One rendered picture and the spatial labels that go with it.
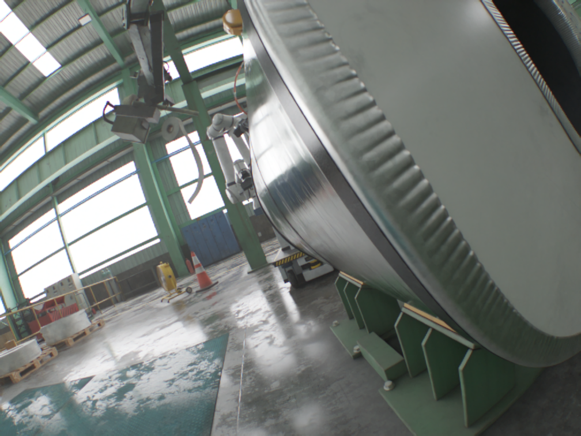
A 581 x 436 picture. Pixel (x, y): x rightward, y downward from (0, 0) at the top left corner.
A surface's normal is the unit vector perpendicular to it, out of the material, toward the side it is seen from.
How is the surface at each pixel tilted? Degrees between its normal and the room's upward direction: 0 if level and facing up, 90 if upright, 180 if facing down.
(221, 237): 90
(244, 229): 90
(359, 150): 90
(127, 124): 90
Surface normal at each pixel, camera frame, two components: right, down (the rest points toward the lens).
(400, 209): 0.07, -0.04
